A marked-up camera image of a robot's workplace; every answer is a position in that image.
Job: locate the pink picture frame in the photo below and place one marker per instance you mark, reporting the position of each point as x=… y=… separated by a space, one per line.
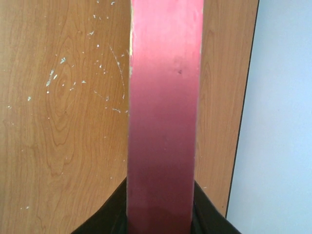
x=165 y=56

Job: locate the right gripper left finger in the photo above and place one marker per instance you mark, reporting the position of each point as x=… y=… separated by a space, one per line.
x=110 y=218

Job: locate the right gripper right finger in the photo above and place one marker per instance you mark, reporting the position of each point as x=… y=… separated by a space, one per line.
x=206 y=218

